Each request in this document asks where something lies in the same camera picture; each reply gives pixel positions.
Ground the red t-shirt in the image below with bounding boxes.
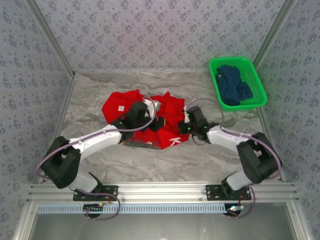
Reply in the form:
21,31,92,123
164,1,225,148
101,89,192,151

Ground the green plastic basket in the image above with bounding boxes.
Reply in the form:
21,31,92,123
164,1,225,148
208,56,268,113

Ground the dark blue garment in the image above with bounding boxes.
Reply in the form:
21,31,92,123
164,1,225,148
215,64,254,106

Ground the small black circuit board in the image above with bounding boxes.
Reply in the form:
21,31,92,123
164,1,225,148
224,203,245,218
83,203,104,218

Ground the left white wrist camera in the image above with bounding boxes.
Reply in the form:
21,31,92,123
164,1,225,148
142,98,162,118

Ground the aluminium table side rail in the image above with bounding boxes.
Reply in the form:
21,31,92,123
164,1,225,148
38,73,76,183

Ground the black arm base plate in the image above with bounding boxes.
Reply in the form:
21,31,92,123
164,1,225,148
205,184,252,202
72,184,119,202

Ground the wide aluminium mounting rail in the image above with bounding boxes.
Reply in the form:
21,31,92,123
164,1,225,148
26,181,300,203

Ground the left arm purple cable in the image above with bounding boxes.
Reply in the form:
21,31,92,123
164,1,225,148
34,94,157,221

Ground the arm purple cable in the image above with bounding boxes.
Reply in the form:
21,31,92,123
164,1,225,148
184,97,283,220
34,94,157,221

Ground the white slotted cable duct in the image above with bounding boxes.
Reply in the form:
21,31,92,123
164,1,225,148
37,203,228,215

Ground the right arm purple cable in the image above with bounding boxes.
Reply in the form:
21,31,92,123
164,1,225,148
184,97,283,220

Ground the slanted aluminium frame post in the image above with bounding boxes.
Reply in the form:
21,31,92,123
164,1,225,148
246,0,298,76
26,0,76,76

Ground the aluminium frame leg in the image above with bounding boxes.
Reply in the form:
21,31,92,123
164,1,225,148
12,202,38,240
286,202,310,240

